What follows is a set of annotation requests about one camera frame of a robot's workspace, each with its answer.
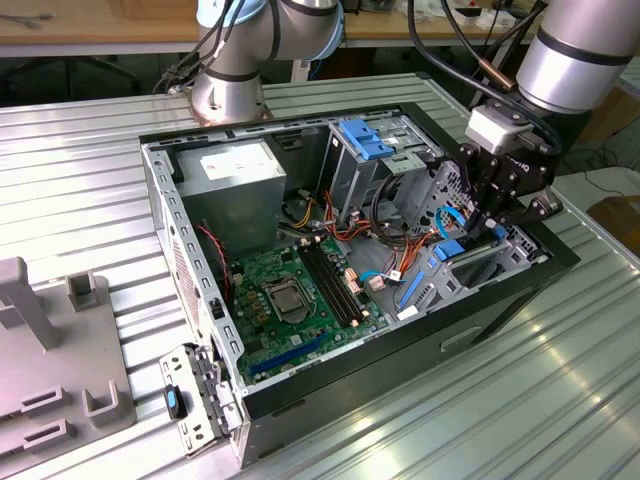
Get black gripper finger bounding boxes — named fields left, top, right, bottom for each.
left=458, top=142, right=497, bottom=242
left=491, top=187, right=560, bottom=229

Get long blue data wire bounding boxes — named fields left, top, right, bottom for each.
left=433, top=203, right=475, bottom=237

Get hard disk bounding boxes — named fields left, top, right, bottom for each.
left=432, top=227, right=506, bottom=262

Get metal disk bay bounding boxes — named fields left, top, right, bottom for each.
left=392, top=232, right=551, bottom=324

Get brown cardboard box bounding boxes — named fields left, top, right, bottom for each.
left=585, top=195, right=640, bottom=254

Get blue drive cage latch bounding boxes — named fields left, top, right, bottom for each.
left=338, top=118, right=397, bottom=163

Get metal drive cage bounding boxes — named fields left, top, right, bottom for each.
left=319, top=113, right=451, bottom=227

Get black RAM slot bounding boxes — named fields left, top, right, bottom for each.
left=312, top=240, right=361, bottom=324
left=318, top=239, right=367, bottom=322
left=305, top=242, right=354, bottom=326
left=299, top=243, right=348, bottom=327

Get black open PC case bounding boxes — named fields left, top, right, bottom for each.
left=137, top=99, right=584, bottom=471

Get silver CPU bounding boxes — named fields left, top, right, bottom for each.
left=272, top=287, right=304, bottom=317

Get grey power supply unit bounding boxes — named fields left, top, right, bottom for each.
left=172, top=138, right=289, bottom=262

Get CPU socket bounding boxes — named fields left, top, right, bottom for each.
left=262, top=278, right=316, bottom=325

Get blue expansion slot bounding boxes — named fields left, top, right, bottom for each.
left=249, top=333, right=332, bottom=374

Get green motherboard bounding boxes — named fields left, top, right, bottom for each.
left=227, top=234, right=392, bottom=387

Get black case fan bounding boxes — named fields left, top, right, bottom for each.
left=196, top=218, right=235, bottom=307

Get black and blue latch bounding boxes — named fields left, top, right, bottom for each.
left=163, top=383, right=189, bottom=421

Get grey parts rack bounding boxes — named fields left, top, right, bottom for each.
left=0, top=255, right=138, bottom=457

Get white camera box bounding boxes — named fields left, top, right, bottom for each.
left=464, top=106, right=532, bottom=156

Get orange red power wire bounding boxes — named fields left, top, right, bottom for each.
left=321, top=192, right=362, bottom=242
left=383, top=228, right=432, bottom=282

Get black sleeved cable bundle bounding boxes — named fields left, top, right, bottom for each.
left=371, top=171, right=402, bottom=227

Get copper cable sleeve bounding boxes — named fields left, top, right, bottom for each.
left=477, top=56, right=516, bottom=92

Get blue plastic guide rail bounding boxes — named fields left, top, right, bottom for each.
left=396, top=269, right=425, bottom=312

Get short blue data wire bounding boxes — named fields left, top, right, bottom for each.
left=358, top=268, right=389, bottom=289

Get yellow wire bundle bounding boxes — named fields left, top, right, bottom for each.
left=293, top=197, right=317, bottom=230

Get grey cable bundle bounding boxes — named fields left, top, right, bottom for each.
left=151, top=0, right=247, bottom=97

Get metal card retention bracket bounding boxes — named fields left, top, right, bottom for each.
left=158, top=342, right=247, bottom=459

